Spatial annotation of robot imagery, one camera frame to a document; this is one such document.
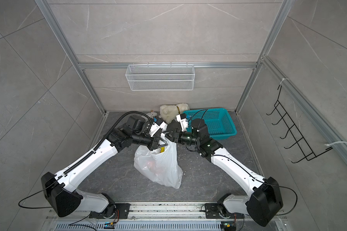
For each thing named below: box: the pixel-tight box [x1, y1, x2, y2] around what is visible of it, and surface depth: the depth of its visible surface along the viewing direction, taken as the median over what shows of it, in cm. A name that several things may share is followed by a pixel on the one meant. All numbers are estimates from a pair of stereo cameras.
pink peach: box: [147, 160, 156, 171], surface depth 84 cm
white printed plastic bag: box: [133, 132, 184, 190], surface depth 75 cm
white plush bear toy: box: [159, 102, 190, 125], surface depth 112 cm
